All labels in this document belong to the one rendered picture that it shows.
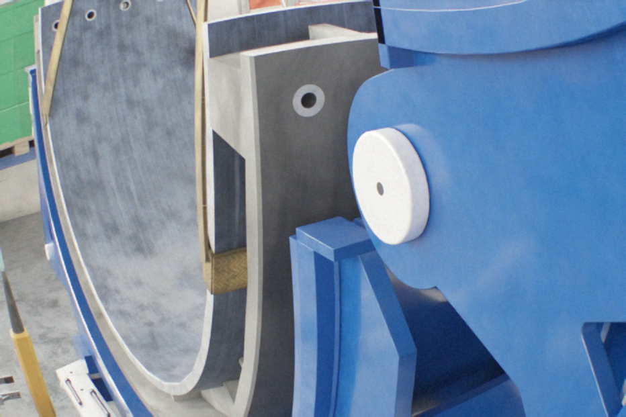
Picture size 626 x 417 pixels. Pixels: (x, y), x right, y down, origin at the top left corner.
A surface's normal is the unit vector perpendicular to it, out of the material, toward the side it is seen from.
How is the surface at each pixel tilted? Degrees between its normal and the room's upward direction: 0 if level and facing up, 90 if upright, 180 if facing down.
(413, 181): 73
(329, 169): 102
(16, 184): 90
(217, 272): 115
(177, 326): 5
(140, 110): 55
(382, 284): 50
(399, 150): 39
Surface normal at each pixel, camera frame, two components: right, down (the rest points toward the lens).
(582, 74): -0.89, 0.22
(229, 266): 0.43, 0.62
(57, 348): -0.11, -0.94
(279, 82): 0.43, 0.30
